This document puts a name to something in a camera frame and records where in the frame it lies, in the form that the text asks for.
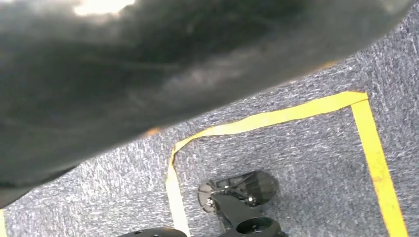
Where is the black robot foot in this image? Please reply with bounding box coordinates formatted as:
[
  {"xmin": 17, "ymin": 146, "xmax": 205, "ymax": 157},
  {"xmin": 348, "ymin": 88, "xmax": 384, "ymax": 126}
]
[{"xmin": 197, "ymin": 170, "xmax": 280, "ymax": 215}]

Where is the yellow floor tape square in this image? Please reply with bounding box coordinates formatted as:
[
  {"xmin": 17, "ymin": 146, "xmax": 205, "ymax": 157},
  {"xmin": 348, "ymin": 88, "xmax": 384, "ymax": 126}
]
[{"xmin": 165, "ymin": 91, "xmax": 410, "ymax": 237}]

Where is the black robot leg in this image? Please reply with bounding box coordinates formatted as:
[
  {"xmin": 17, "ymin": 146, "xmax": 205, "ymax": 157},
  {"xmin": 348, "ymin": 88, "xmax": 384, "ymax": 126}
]
[{"xmin": 118, "ymin": 193, "xmax": 289, "ymax": 237}]

